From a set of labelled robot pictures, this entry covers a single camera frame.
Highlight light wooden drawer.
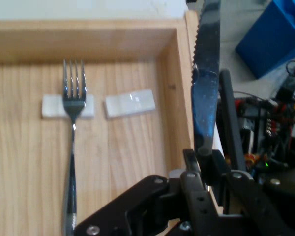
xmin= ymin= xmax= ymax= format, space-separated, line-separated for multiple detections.
xmin=0 ymin=9 xmax=224 ymax=236

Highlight cluttered electronics with cables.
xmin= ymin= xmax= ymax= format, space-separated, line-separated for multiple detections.
xmin=232 ymin=58 xmax=295 ymax=184

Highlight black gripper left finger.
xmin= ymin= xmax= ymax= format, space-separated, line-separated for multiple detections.
xmin=73 ymin=149 xmax=221 ymax=236

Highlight silver metal knife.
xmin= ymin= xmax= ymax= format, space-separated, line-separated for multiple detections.
xmin=190 ymin=0 xmax=222 ymax=158

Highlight silver metal fork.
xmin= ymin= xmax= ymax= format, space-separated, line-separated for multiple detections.
xmin=61 ymin=58 xmax=87 ymax=236

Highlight long white cutlery rest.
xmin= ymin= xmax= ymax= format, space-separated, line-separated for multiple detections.
xmin=104 ymin=89 xmax=156 ymax=120

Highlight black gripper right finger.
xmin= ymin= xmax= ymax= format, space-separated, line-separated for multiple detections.
xmin=202 ymin=150 xmax=295 ymax=236

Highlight small white cutlery rest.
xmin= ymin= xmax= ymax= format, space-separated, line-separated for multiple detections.
xmin=41 ymin=94 xmax=95 ymax=120

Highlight dark blue building block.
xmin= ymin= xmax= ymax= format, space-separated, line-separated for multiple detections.
xmin=235 ymin=0 xmax=295 ymax=79

